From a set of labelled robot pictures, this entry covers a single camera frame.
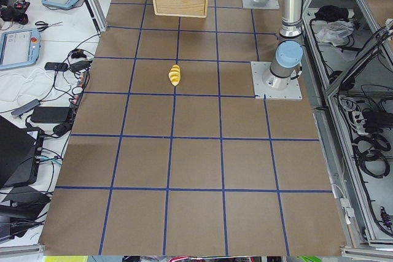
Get toy bread loaf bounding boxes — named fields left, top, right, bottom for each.
left=168, top=64, right=181, bottom=87

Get black laptop computer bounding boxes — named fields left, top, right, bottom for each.
left=1, top=117, right=44, bottom=188

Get black scissors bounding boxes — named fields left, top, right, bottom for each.
left=34, top=21, right=63, bottom=32

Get blue teach pendant near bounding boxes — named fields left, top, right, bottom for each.
left=1, top=28, right=41, bottom=71

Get crumpled white cloth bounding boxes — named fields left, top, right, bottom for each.
left=316, top=20, right=354, bottom=47

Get black power adapter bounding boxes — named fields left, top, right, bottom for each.
left=31, top=106, right=70, bottom=123

